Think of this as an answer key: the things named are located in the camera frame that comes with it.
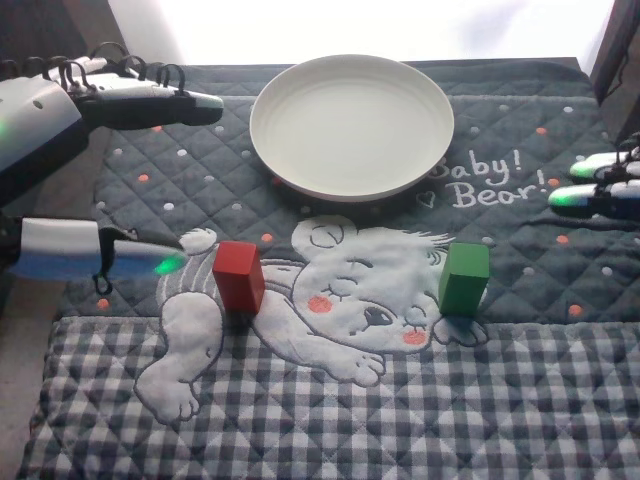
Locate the white round plate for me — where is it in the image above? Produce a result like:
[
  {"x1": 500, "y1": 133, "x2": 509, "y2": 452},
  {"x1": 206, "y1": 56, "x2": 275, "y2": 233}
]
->
[{"x1": 249, "y1": 55, "x2": 456, "y2": 203}]

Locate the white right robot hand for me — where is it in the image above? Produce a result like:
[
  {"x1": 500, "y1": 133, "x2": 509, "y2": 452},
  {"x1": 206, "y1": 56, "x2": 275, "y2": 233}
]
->
[{"x1": 0, "y1": 42, "x2": 225, "y2": 297}]

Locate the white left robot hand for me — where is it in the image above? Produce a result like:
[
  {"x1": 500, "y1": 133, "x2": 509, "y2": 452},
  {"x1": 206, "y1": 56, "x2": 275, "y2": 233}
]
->
[{"x1": 547, "y1": 132, "x2": 640, "y2": 226}]

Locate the red wooden block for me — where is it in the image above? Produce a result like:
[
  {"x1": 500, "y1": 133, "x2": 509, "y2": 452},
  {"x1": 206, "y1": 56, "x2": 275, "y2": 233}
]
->
[{"x1": 212, "y1": 240, "x2": 267, "y2": 315}]

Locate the green small object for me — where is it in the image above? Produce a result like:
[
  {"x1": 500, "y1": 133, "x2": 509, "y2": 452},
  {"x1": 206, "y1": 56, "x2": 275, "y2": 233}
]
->
[{"x1": 437, "y1": 242, "x2": 491, "y2": 318}]

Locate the grey bear print quilt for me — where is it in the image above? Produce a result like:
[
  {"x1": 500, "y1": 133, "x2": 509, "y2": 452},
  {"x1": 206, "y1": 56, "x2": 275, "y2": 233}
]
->
[{"x1": 14, "y1": 58, "x2": 640, "y2": 480}]

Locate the dark frame post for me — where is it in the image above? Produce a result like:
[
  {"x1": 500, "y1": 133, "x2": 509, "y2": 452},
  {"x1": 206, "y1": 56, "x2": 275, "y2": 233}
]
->
[{"x1": 588, "y1": 0, "x2": 640, "y2": 146}]

